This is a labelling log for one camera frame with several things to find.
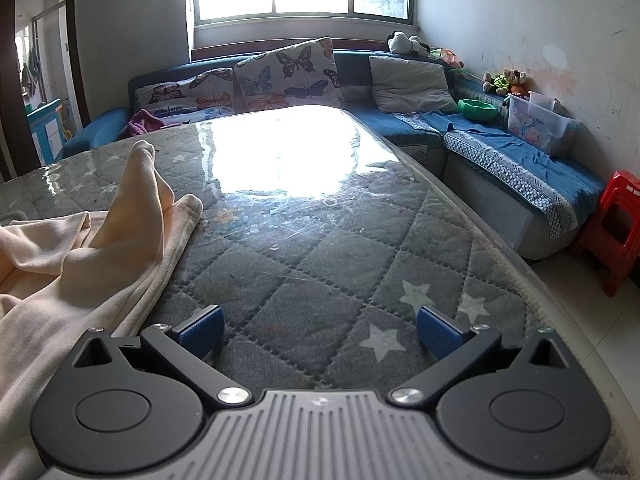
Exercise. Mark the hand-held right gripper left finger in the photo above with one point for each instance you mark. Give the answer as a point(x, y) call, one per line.
point(202, 332)

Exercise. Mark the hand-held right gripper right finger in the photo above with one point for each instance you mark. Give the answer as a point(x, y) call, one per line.
point(440, 332)

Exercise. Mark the cream garment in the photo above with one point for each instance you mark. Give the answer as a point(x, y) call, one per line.
point(75, 270)

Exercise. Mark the patterned grey white sofa cover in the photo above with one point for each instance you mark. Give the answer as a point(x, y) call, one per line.
point(500, 165)

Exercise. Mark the red plastic stool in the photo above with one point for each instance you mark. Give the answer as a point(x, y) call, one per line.
point(600, 240)

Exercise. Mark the blue sheet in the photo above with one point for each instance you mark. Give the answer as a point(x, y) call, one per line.
point(500, 140)

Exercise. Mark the purple cloth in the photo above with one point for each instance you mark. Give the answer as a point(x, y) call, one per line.
point(142, 122)

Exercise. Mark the clear plastic storage box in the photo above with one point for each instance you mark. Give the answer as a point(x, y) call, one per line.
point(535, 130)

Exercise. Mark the green bowl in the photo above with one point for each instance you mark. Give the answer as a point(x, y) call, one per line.
point(477, 110)

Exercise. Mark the grey pillow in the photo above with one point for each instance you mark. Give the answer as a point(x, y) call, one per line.
point(410, 82)

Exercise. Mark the light blue cabinet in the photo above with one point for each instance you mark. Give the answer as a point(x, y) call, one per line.
point(45, 130)

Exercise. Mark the brown bear plush toy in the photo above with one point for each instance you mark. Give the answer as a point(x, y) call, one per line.
point(505, 80)

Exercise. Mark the large butterfly print pillow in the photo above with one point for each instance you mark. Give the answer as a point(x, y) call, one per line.
point(295, 75)

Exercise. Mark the blue corner sofa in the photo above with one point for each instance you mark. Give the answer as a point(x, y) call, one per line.
point(352, 72)

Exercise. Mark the green pink plush toy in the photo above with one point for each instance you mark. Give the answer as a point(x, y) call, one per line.
point(447, 57)

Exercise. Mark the panda plush toy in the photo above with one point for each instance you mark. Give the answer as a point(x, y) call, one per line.
point(400, 42)

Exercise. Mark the dark wooden door frame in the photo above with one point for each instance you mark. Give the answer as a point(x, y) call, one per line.
point(17, 110)

